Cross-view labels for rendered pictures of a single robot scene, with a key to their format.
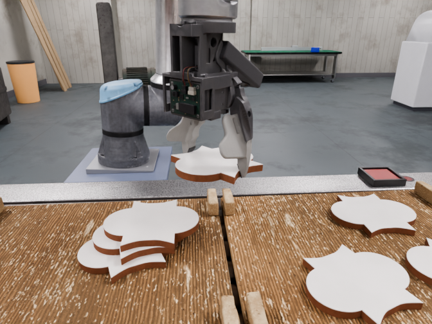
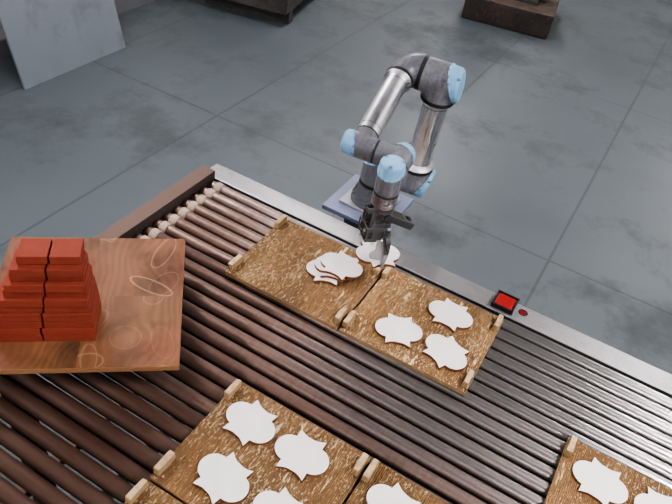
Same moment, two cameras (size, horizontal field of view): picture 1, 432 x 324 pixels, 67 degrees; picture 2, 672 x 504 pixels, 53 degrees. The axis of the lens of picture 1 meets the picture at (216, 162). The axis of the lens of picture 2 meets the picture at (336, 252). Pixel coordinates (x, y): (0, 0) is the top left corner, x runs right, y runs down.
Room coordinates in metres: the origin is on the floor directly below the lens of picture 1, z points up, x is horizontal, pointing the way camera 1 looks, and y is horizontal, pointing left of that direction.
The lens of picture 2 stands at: (-1.04, -0.65, 2.42)
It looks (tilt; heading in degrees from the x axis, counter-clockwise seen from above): 40 degrees down; 28
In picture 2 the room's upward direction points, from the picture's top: 10 degrees clockwise
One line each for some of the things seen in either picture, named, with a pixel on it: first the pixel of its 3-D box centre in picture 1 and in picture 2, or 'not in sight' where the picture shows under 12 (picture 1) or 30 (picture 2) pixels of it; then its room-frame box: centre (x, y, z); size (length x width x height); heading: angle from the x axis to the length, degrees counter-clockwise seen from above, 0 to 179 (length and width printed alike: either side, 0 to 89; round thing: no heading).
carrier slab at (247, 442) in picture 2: not in sight; (264, 465); (-0.28, -0.15, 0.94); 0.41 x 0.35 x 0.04; 94
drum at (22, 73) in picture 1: (24, 81); not in sight; (6.01, 3.45, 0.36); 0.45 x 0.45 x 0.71
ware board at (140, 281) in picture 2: not in sight; (89, 298); (-0.22, 0.51, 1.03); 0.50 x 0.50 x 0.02; 42
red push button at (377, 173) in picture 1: (380, 177); (505, 302); (0.70, -0.39, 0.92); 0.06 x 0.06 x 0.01; 4
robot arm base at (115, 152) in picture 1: (123, 143); (372, 189); (0.92, 0.27, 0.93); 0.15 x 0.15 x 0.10
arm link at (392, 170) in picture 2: not in sight; (390, 176); (0.46, 0.01, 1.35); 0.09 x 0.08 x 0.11; 13
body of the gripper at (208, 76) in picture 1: (204, 71); (377, 220); (0.45, 0.02, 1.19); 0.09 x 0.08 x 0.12; 141
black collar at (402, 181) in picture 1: (380, 176); (505, 302); (0.70, -0.39, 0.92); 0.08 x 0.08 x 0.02; 4
